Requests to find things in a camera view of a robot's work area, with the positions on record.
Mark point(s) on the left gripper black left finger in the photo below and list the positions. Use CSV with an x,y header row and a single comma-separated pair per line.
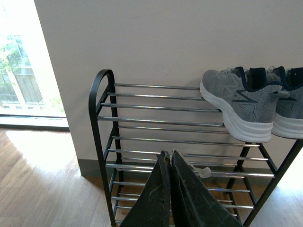
x,y
152,208

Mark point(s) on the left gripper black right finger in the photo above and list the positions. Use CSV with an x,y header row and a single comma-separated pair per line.
x,y
191,203

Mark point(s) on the black metal shoe rack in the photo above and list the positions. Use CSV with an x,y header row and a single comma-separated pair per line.
x,y
133,124

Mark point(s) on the grey sneaker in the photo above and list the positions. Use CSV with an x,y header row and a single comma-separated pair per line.
x,y
288,122
247,100

